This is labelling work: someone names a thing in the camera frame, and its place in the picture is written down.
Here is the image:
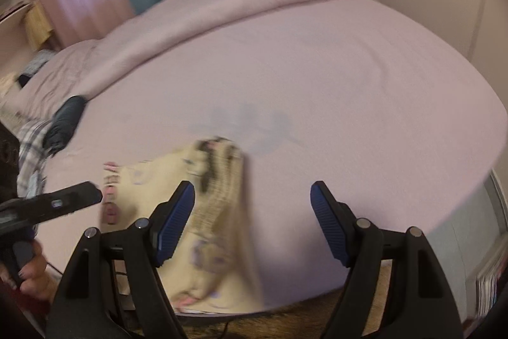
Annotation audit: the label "pink folded duvet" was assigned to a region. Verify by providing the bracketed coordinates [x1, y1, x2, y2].
[16, 0, 378, 117]

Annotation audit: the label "plaid pillow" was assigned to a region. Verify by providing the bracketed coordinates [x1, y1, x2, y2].
[16, 119, 54, 200]

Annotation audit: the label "brown furry rug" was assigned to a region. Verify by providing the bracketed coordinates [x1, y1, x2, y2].
[131, 283, 398, 339]

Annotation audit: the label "patterned grey cloth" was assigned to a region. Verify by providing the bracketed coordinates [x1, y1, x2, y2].
[24, 49, 56, 81]

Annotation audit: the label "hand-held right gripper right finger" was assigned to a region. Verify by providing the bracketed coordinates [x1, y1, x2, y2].
[310, 180, 463, 339]

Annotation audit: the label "black cable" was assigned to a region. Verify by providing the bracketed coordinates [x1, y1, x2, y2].
[214, 317, 239, 339]

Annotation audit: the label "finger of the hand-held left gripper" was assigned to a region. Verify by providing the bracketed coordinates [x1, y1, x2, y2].
[30, 181, 104, 222]

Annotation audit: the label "yellow fringed cloth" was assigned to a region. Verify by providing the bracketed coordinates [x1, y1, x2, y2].
[24, 1, 55, 50]

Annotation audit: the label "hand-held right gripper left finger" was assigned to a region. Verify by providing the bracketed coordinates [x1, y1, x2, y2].
[48, 180, 196, 339]

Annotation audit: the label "cream headboard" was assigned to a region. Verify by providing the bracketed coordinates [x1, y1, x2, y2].
[0, 1, 36, 109]

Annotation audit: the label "stack of books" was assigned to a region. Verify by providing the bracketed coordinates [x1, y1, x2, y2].
[474, 252, 503, 318]

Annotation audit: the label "yellow cartoon print pants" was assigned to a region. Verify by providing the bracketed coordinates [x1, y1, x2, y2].
[101, 136, 264, 316]

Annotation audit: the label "dark folded garment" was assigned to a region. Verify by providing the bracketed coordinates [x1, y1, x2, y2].
[43, 95, 87, 155]

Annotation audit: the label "light blue folded cloth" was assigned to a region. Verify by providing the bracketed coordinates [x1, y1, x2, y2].
[26, 172, 47, 201]

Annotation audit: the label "person's left hand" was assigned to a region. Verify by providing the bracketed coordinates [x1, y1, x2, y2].
[0, 240, 60, 302]

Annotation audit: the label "pink bed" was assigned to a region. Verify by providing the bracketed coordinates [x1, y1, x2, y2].
[0, 0, 508, 320]

